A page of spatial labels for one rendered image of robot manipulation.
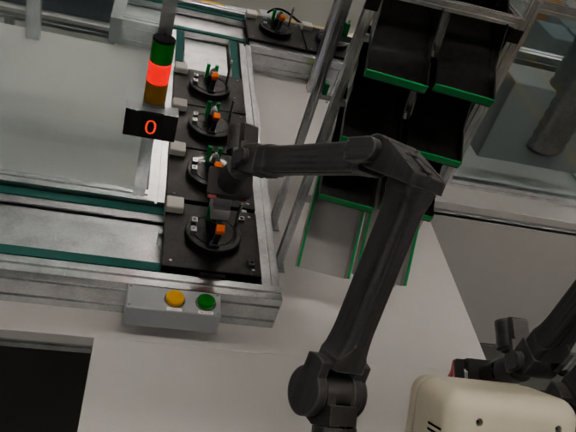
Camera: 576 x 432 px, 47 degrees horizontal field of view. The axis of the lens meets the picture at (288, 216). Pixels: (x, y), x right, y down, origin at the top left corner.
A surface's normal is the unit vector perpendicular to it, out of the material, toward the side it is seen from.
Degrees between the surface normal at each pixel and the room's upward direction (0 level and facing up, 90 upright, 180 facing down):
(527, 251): 90
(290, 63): 90
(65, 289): 90
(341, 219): 45
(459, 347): 0
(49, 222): 0
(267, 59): 90
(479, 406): 25
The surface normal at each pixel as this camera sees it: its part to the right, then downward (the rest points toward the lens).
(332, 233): 0.14, -0.11
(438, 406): -0.96, -0.15
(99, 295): 0.10, 0.64
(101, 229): 0.26, -0.76
